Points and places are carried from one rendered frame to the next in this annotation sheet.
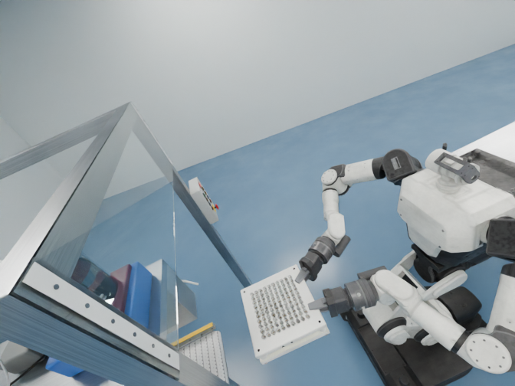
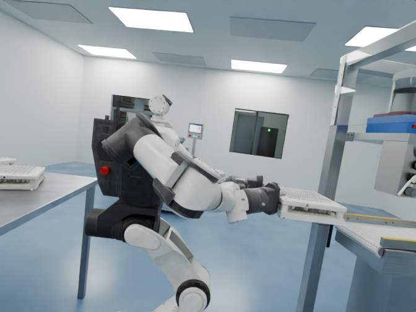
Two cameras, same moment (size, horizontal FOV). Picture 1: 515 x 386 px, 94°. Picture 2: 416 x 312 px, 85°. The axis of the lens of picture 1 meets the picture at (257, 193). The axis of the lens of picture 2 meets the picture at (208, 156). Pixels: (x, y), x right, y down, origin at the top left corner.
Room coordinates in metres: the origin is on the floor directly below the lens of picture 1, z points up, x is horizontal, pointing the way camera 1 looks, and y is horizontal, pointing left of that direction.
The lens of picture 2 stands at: (1.37, -0.34, 1.23)
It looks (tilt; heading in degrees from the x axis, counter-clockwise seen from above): 5 degrees down; 178
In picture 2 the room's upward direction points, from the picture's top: 8 degrees clockwise
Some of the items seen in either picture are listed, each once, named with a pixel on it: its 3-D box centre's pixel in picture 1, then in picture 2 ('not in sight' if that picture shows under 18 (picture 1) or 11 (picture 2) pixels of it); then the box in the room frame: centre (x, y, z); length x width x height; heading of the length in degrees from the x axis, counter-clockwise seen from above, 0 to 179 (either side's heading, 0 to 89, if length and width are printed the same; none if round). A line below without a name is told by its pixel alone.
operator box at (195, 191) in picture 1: (203, 201); not in sight; (1.27, 0.33, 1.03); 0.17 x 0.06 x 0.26; 4
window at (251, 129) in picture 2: not in sight; (258, 133); (-4.44, 1.02, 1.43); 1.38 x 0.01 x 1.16; 82
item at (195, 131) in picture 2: not in sight; (194, 142); (-2.21, -0.49, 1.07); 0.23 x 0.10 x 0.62; 82
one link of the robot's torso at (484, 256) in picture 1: (454, 253); (125, 218); (0.45, -0.63, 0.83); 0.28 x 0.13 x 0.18; 91
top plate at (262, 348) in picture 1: (279, 306); (300, 197); (0.45, 0.09, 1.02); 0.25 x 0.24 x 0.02; 1
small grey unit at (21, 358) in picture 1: (29, 348); not in sight; (0.44, 0.73, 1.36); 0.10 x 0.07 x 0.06; 94
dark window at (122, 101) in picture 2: not in sight; (134, 117); (-4.89, -2.32, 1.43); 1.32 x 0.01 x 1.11; 82
